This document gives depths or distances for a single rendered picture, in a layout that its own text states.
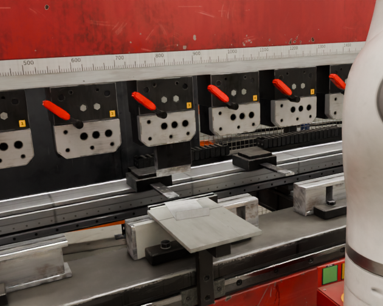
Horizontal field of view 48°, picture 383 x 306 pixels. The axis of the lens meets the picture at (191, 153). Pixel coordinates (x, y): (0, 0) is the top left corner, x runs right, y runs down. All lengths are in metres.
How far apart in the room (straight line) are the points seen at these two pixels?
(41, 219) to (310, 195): 0.82
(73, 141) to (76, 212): 0.39
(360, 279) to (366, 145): 0.17
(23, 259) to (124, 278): 0.24
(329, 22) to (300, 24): 0.11
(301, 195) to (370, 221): 0.98
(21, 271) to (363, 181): 0.87
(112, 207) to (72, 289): 0.38
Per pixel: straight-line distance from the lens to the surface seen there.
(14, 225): 1.35
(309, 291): 1.38
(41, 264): 1.12
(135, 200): 1.41
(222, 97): 1.11
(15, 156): 1.02
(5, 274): 1.12
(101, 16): 1.03
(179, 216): 1.07
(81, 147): 1.03
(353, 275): 0.49
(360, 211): 0.45
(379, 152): 0.37
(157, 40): 1.07
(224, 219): 1.06
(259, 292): 1.26
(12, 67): 1.00
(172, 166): 1.15
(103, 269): 1.15
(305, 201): 1.41
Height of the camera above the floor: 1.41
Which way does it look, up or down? 14 degrees down
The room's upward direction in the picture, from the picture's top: 3 degrees counter-clockwise
